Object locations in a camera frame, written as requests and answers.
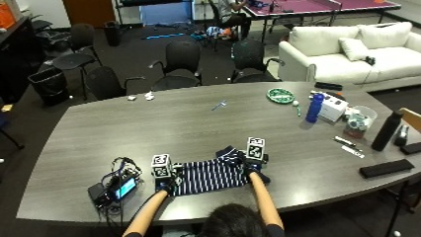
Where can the long black pouch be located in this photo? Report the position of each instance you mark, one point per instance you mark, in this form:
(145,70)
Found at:
(387,168)

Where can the purple table tennis table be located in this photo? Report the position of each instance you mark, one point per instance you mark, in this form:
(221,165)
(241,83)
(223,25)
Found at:
(307,6)

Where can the person's right hand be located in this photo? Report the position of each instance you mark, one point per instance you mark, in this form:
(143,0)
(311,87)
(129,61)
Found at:
(257,168)

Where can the white square cushion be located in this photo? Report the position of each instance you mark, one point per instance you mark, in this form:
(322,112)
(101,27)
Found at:
(354,48)

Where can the black rectangular remote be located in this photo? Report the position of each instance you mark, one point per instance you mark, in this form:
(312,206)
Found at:
(328,86)

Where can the black white marker pen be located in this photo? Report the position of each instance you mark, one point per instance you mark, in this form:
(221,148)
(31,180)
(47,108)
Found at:
(344,141)

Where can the green pen with white ball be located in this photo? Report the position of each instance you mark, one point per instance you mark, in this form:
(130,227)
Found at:
(298,110)

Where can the black mesh office chair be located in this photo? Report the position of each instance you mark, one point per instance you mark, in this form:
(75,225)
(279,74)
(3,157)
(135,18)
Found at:
(75,61)
(249,56)
(182,57)
(103,82)

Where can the crumpled white paper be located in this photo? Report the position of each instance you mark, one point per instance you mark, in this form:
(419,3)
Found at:
(150,95)

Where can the person's left hand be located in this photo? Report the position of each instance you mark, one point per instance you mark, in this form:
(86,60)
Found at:
(167,186)

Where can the white marker cube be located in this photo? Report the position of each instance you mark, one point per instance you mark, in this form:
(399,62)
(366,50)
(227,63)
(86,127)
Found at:
(162,165)
(257,148)

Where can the green patterned plate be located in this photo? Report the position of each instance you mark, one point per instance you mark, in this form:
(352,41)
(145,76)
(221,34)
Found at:
(281,95)

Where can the small white paper scrap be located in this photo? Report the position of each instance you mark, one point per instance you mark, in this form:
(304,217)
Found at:
(131,97)

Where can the white sofa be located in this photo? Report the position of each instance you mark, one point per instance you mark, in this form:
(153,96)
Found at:
(334,65)

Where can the orange box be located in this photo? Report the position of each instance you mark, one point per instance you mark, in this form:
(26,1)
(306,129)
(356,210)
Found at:
(6,15)

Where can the black tall trash bin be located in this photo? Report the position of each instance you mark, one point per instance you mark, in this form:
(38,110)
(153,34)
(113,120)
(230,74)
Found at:
(113,33)

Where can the blue water bottle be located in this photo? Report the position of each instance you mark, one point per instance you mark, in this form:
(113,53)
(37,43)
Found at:
(315,108)

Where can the wooden chair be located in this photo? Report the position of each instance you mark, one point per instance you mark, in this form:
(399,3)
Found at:
(412,118)

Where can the black game controller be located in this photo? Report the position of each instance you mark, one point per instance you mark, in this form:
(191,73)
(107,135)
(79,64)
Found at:
(371,60)

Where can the brown wooden door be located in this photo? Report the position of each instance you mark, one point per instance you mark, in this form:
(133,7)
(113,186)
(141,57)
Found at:
(89,11)

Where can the navy white striped garment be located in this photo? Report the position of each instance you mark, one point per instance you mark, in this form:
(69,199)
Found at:
(211,174)

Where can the black open trash bin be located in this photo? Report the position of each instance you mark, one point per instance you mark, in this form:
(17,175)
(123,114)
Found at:
(51,85)

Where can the white cardboard box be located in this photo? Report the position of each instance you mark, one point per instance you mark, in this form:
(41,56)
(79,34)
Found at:
(334,108)

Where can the black flat case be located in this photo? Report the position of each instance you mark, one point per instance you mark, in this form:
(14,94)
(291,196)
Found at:
(412,148)

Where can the clear plastic container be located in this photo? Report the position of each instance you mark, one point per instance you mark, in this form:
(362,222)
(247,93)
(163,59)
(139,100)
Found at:
(360,121)

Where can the small blue grey tool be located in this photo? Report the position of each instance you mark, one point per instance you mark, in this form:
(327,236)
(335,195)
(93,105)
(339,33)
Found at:
(219,105)

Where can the black cabinet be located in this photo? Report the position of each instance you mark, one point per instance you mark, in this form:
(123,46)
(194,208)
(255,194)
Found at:
(15,62)

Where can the blue panel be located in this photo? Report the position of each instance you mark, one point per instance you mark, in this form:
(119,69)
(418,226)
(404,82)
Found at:
(166,13)

